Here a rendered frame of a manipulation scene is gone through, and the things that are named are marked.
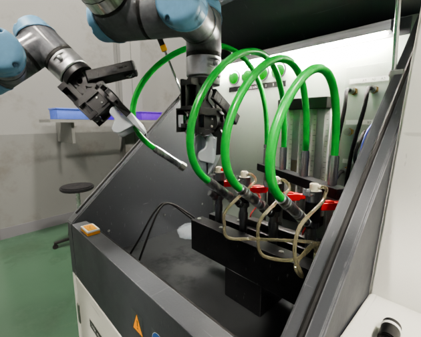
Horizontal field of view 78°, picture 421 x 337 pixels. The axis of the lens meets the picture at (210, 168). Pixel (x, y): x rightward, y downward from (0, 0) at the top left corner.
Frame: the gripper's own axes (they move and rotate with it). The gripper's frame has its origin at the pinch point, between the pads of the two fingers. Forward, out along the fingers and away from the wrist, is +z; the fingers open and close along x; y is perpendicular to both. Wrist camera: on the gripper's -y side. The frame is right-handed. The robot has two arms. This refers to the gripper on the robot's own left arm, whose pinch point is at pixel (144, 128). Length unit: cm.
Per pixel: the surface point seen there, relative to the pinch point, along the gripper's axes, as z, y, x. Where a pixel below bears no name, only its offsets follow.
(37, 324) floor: 16, 125, -113
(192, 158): 13.6, -1.3, 17.4
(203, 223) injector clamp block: 26.4, 6.2, -0.2
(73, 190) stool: -48, 76, -196
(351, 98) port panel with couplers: 31, -42, 4
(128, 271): 20.0, 21.6, 12.6
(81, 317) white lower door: 23, 50, -18
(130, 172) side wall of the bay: 2.3, 11.4, -20.2
